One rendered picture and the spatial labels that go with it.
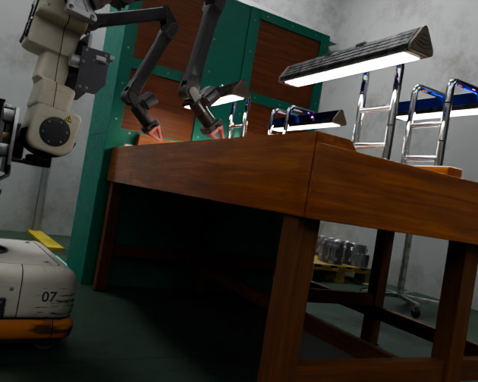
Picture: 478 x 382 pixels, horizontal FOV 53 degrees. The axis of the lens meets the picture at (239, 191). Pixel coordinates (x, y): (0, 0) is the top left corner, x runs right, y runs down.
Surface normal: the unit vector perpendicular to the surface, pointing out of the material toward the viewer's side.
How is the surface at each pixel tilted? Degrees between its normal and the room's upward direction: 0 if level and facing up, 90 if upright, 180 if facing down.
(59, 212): 90
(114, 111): 90
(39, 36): 90
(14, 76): 90
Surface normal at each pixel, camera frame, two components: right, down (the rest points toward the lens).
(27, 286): 0.54, 0.07
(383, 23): -0.83, -0.14
